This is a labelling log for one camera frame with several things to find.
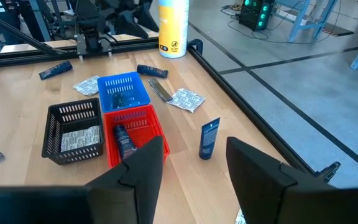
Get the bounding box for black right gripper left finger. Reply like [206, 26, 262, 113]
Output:
[0, 136, 165, 224]

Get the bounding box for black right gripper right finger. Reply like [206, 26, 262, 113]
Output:
[226, 136, 358, 224]

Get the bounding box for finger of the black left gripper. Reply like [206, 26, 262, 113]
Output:
[137, 1, 160, 33]
[116, 11, 150, 39]

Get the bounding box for black marker pen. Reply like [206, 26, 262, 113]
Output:
[136, 63, 169, 79]

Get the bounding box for dark blue toiletry tube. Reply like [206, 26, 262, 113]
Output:
[112, 124, 139, 161]
[198, 116, 221, 161]

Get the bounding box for dark purple packet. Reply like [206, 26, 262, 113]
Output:
[38, 60, 74, 81]

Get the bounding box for yellow white wipes canister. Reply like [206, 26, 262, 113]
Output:
[157, 0, 190, 59]

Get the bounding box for blue plastic basket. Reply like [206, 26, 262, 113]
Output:
[96, 71, 152, 113]

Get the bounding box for red plastic basket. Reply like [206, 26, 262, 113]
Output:
[103, 104, 171, 169]

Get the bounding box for black plastic basket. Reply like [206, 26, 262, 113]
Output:
[41, 97, 106, 166]

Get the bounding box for black computer green lights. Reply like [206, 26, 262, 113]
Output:
[239, 0, 275, 32]

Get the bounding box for black floor mat red stripe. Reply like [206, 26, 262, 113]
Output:
[321, 23, 356, 38]

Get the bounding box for black frame bracket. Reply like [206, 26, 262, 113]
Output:
[314, 161, 342, 184]

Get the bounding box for black aluminium table frame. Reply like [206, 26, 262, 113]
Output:
[0, 7, 316, 175]

